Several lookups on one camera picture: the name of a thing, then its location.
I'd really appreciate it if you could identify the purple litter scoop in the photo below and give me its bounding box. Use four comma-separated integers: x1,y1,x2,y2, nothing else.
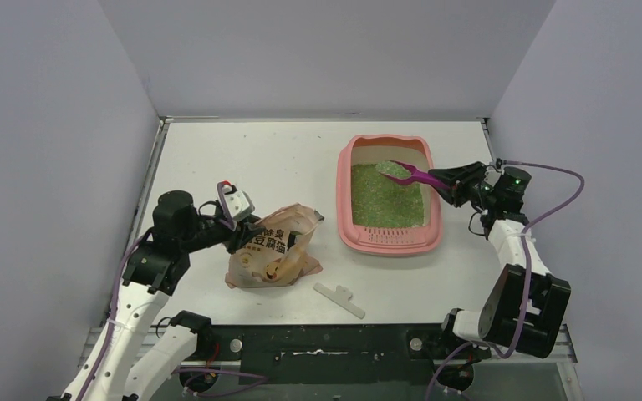
374,160,449,190

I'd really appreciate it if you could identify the beige cat litter bag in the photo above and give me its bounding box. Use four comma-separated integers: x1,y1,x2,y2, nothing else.
225,204,324,288

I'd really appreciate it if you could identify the white bag clip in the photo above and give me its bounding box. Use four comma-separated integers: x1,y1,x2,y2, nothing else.
313,282,365,319

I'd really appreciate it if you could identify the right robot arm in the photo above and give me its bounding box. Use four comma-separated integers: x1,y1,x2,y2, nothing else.
428,162,572,358

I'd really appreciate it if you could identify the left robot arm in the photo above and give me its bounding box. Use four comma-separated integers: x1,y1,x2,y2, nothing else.
57,181,264,400

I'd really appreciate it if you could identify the pink litter box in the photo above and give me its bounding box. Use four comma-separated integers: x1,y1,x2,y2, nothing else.
336,135,443,256

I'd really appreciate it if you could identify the green cat litter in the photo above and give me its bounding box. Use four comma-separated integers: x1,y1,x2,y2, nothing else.
351,162,424,228

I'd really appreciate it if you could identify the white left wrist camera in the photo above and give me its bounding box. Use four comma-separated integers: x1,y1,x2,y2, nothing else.
217,180,255,228

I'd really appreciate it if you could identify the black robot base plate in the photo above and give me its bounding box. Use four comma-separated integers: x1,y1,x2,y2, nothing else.
183,323,459,385

